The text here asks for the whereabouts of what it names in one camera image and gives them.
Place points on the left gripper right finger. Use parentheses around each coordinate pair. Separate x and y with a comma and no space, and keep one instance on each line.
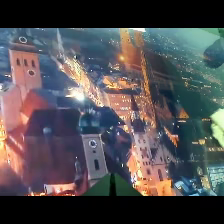
(125,188)

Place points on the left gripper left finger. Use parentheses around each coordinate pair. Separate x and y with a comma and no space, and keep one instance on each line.
(100,188)

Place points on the cream garment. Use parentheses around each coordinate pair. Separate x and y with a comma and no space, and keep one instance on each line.
(218,128)

